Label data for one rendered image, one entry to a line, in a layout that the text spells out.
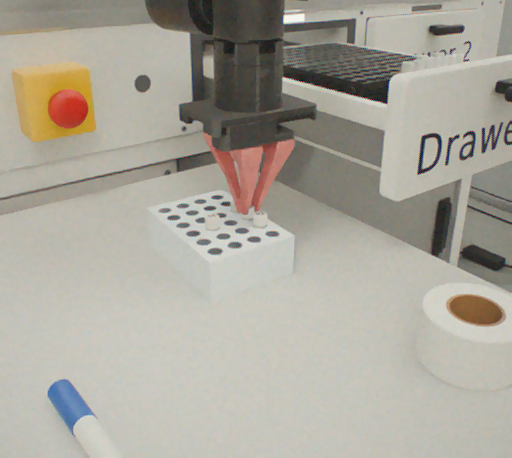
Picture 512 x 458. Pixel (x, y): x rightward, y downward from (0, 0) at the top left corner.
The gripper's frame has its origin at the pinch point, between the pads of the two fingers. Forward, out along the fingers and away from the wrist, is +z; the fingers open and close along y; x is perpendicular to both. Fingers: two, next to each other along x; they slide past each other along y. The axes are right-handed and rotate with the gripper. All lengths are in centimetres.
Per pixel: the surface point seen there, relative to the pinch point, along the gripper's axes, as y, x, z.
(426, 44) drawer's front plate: -53, -26, -7
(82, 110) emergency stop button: 9.0, -17.3, -6.0
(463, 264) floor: -134, -66, 80
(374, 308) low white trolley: -3.6, 13.1, 5.1
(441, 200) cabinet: -67, -29, 26
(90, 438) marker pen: 20.1, 15.1, 3.9
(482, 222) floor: -169, -84, 80
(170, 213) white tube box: 5.5, -4.7, 1.5
